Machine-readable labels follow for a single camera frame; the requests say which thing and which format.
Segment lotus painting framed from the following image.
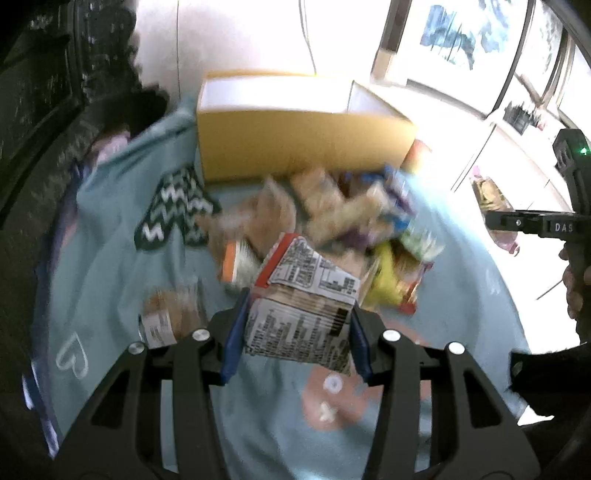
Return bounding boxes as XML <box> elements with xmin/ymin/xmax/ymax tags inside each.
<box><xmin>372</xmin><ymin>0</ymin><xmax>535</xmax><ymax>115</ymax></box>

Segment clear cookie bag white label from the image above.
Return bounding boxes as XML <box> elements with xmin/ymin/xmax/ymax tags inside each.
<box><xmin>138</xmin><ymin>283</ymin><xmax>208</xmax><ymax>349</ymax></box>

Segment red apple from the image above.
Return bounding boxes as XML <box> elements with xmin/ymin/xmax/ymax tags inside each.
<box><xmin>401</xmin><ymin>139</ymin><xmax>433</xmax><ymax>174</ymax></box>

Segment long yellow snack bar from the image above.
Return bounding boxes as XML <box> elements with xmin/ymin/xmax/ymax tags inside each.
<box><xmin>363</xmin><ymin>241</ymin><xmax>409</xmax><ymax>307</ymax></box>

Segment yellow cardboard box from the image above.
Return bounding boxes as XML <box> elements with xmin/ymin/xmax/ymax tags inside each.
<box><xmin>197</xmin><ymin>70</ymin><xmax>417</xmax><ymax>183</ymax></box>

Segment pink wafer packet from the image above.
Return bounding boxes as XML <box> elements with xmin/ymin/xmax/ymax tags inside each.
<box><xmin>472</xmin><ymin>175</ymin><xmax>520</xmax><ymax>256</ymax></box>

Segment orange red chip packet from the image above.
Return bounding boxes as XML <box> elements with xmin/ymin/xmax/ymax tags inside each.
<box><xmin>394</xmin><ymin>256</ymin><xmax>434</xmax><ymax>315</ymax></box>

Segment teal printed tablecloth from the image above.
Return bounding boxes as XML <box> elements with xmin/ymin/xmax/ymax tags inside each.
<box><xmin>29</xmin><ymin>98</ymin><xmax>528</xmax><ymax>479</ymax></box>

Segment brown bread packet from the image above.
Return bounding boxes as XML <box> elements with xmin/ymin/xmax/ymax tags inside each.
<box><xmin>243</xmin><ymin>177</ymin><xmax>297</xmax><ymax>257</ymax></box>

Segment person right hand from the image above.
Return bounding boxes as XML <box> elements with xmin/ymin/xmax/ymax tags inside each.
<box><xmin>559</xmin><ymin>247</ymin><xmax>590</xmax><ymax>344</ymax></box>

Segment white label red snack pack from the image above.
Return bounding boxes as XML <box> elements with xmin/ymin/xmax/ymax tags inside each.
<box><xmin>245</xmin><ymin>233</ymin><xmax>361</xmax><ymax>375</ymax></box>

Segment beige cabinet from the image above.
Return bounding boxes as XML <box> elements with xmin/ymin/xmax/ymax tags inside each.
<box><xmin>452</xmin><ymin>112</ymin><xmax>572</xmax><ymax>263</ymax></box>

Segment orange white snack pack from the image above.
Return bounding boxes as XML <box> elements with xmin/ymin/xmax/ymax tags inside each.
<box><xmin>219</xmin><ymin>239</ymin><xmax>262</xmax><ymax>290</ymax></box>

